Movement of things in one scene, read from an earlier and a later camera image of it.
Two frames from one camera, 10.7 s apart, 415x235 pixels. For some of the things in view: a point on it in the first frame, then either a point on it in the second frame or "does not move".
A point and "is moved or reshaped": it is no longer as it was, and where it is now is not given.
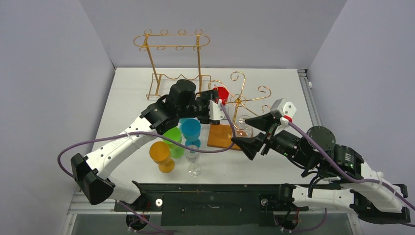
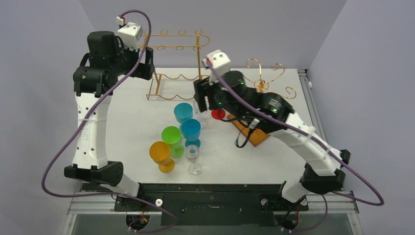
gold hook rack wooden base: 222,135 is moved or reshaped
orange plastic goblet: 160,153 does not move
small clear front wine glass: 195,169 does not move
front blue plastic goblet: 191,129 does not move
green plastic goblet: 174,134 does not move
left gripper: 206,97 to 144,70
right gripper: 265,137 to 200,93
